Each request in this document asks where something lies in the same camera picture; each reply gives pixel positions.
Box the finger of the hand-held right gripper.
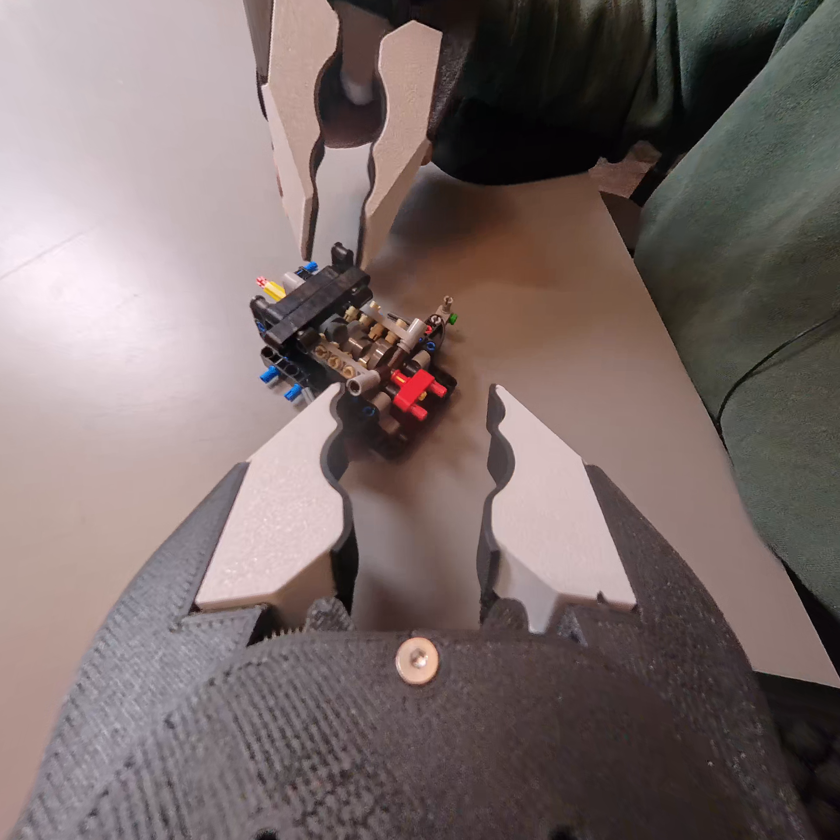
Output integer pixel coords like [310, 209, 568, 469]
[356, 18, 445, 263]
[260, 0, 342, 262]

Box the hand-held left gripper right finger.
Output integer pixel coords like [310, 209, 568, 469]
[476, 384, 639, 635]

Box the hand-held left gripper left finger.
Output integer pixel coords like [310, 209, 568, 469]
[195, 384, 361, 618]

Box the lego car chassis assembly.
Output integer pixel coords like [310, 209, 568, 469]
[249, 241, 462, 462]

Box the person's green sweatshirt torso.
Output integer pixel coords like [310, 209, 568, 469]
[632, 0, 840, 621]

